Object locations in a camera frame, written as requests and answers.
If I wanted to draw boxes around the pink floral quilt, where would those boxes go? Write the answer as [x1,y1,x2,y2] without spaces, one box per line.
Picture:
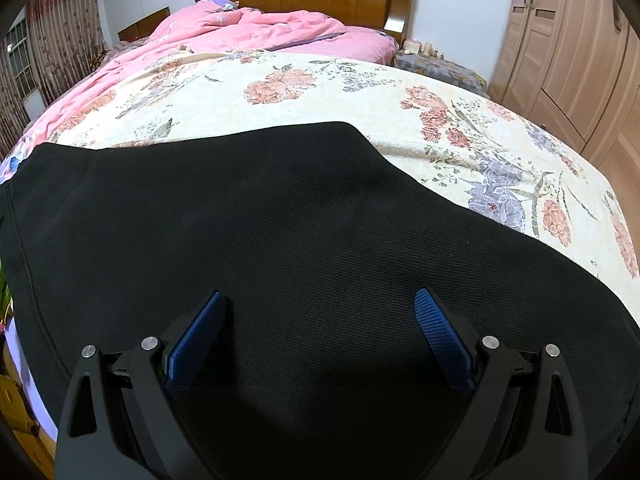
[20,0,400,136]

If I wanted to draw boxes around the light wooden wardrobe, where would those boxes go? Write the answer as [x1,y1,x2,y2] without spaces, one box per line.
[487,0,640,201]

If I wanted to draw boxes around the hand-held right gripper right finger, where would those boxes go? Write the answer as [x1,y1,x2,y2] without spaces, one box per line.
[413,287,589,480]

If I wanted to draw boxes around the lavender cloth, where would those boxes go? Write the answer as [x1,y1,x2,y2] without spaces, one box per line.
[4,327,57,428]

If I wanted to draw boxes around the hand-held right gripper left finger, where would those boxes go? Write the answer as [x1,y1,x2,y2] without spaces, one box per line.
[54,288,230,480]

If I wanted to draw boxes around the red patterned curtain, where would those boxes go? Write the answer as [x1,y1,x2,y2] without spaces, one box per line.
[25,0,108,106]
[0,45,31,136]

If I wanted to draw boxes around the green object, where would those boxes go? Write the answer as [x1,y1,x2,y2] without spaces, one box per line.
[0,267,14,322]

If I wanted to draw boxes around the barred window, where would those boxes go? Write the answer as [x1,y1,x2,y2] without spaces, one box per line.
[5,17,42,102]

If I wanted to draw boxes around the black pants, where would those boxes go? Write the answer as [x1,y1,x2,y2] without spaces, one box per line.
[0,121,640,480]

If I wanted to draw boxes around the cream floral bedsheet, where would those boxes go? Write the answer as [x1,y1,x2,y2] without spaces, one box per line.
[0,49,640,281]

